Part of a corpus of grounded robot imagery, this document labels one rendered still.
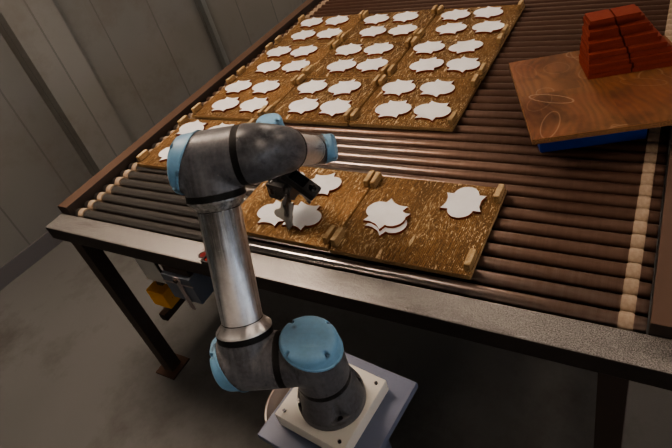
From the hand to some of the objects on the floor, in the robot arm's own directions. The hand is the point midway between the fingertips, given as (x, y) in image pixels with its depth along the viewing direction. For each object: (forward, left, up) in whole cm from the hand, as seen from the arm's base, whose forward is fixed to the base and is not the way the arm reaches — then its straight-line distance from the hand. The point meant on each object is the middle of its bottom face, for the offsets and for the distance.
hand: (301, 215), depth 169 cm
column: (-52, -40, -93) cm, 114 cm away
